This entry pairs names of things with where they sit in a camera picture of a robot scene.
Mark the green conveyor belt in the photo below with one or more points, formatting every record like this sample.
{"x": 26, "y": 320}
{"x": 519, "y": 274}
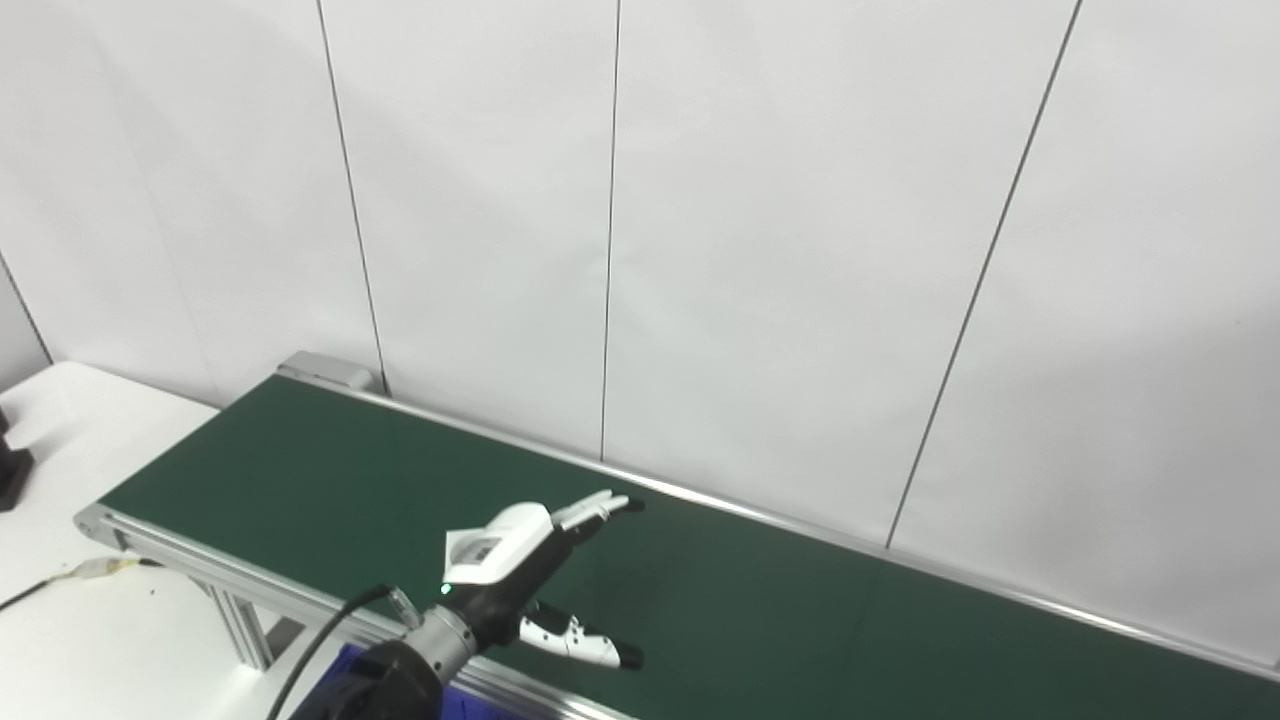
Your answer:
{"x": 318, "y": 366}
{"x": 800, "y": 640}

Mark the black block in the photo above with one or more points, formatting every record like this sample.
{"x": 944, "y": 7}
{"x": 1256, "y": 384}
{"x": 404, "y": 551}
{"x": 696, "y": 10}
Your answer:
{"x": 12, "y": 475}

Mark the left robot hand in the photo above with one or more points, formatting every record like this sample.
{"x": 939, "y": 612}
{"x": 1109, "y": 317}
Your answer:
{"x": 500, "y": 560}

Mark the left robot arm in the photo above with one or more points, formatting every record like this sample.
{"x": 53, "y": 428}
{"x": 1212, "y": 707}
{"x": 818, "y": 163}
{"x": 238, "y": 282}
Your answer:
{"x": 400, "y": 680}

